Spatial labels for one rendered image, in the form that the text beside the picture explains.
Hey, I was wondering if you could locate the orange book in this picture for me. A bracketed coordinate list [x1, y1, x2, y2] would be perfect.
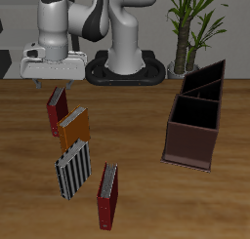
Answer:
[57, 105, 92, 154]

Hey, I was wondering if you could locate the dark brown desk caddy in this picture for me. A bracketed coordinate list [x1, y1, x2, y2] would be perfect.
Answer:
[160, 59, 227, 174]

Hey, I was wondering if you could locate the green pot plant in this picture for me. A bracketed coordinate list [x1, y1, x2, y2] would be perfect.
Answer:
[166, 0, 230, 80]

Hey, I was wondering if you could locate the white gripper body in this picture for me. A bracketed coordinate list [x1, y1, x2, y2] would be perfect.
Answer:
[20, 51, 88, 81]

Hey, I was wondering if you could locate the black and white striped book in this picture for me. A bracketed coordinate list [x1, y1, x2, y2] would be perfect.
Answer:
[54, 139, 93, 201]

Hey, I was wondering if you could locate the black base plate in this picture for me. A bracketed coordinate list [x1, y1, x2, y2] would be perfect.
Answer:
[84, 50, 167, 87]

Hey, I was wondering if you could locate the red book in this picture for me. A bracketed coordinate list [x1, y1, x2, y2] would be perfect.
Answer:
[46, 86, 69, 138]
[96, 162, 119, 231]

